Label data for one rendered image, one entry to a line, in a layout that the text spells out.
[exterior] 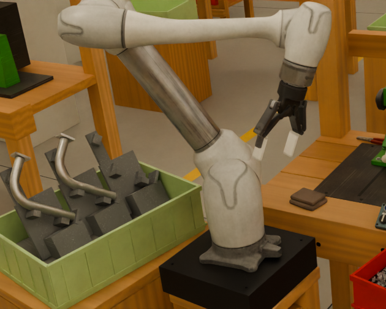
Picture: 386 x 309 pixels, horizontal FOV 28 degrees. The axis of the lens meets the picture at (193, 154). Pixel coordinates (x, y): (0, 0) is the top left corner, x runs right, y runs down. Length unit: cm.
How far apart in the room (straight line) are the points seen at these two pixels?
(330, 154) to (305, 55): 97
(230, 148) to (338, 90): 81
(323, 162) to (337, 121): 22
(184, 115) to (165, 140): 321
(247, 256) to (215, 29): 63
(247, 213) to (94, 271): 57
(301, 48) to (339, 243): 74
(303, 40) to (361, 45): 99
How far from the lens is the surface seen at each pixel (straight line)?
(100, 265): 242
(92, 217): 260
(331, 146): 297
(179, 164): 503
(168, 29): 200
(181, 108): 221
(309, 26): 197
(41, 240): 257
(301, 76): 200
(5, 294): 259
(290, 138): 214
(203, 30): 203
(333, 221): 243
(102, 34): 200
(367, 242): 242
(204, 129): 224
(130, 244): 247
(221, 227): 212
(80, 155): 544
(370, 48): 294
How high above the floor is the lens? 213
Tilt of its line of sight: 24 degrees down
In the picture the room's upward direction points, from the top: 8 degrees counter-clockwise
